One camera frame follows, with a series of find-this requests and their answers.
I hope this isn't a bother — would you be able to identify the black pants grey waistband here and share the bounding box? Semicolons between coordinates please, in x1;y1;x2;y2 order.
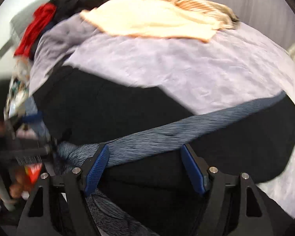
33;66;295;235

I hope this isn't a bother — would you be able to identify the left hand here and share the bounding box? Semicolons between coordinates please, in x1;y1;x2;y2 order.
0;167;33;199

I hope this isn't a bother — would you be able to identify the colourful patterned bag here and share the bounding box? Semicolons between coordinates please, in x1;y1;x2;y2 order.
4;56;31;120

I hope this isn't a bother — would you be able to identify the lavender fleece bed blanket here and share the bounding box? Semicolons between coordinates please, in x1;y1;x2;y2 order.
29;14;295;217

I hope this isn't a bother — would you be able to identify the red garment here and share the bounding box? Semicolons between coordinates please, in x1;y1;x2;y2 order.
14;3;56;58

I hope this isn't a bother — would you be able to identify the black clothes pile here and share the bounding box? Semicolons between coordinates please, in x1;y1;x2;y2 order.
49;0;109;21

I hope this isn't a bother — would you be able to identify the peach cloth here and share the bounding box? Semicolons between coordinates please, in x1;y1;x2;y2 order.
80;0;222;42

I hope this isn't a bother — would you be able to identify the tan striped garment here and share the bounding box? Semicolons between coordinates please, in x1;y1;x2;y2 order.
163;0;240;29

